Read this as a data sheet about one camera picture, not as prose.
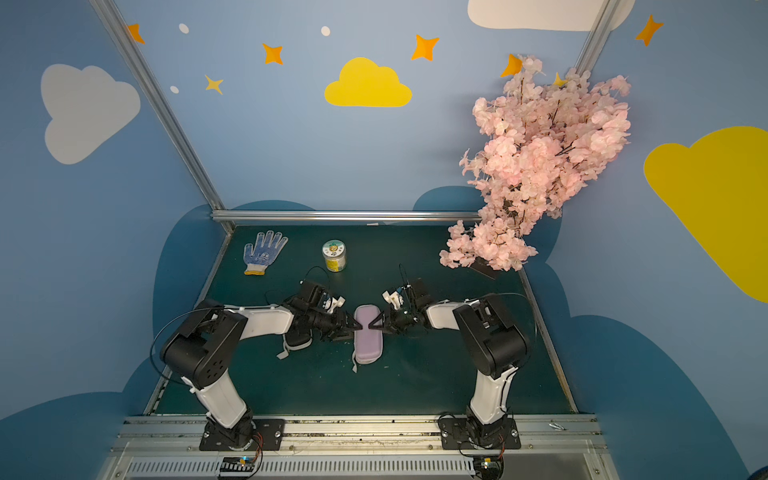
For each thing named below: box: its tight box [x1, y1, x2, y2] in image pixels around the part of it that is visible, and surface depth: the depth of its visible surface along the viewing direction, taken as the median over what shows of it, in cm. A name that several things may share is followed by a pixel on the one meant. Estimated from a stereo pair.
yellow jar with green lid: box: [322, 239, 347, 273], surface depth 106 cm
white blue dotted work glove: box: [243, 230, 288, 276], surface depth 116 cm
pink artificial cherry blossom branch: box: [440, 55, 632, 271], surface depth 74 cm
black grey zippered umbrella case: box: [276, 329, 313, 360], surface depth 88 cm
